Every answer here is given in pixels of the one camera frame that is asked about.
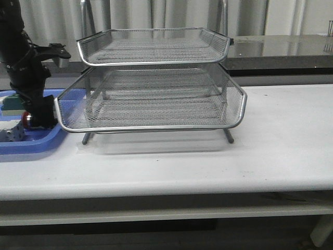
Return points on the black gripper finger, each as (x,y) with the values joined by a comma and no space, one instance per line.
(43,104)

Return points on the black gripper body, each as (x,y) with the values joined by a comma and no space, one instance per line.
(28,74)

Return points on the white circuit breaker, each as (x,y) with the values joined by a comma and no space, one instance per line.
(12,131)

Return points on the blue plastic tray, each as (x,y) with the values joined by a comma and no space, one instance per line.
(37,141)

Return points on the green knife switch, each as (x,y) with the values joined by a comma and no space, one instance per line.
(12,106)

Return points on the dark stone counter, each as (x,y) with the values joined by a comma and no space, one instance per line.
(269,55)

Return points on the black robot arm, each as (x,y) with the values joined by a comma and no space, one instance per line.
(14,39)

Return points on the white table leg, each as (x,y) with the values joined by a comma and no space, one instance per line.
(321,231)

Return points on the silver mesh rack frame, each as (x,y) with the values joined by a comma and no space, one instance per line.
(88,27)

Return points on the red emergency stop button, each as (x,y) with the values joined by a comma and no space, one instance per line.
(26,119)

